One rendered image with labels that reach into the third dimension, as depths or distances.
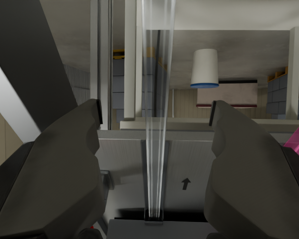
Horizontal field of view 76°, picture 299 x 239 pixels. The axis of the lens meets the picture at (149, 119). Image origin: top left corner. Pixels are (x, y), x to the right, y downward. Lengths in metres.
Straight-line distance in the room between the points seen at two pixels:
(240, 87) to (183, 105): 3.29
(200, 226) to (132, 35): 0.48
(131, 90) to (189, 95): 8.63
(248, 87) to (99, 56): 6.37
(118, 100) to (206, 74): 1.46
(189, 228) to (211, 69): 3.03
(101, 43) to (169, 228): 0.36
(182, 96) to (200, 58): 6.00
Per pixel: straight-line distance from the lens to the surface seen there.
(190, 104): 9.13
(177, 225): 0.29
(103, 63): 0.43
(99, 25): 0.47
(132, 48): 0.57
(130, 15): 0.61
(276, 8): 0.86
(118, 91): 3.21
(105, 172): 0.20
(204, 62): 3.24
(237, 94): 6.62
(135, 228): 0.29
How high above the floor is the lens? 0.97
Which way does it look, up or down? 3 degrees up
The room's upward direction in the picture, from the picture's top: 179 degrees counter-clockwise
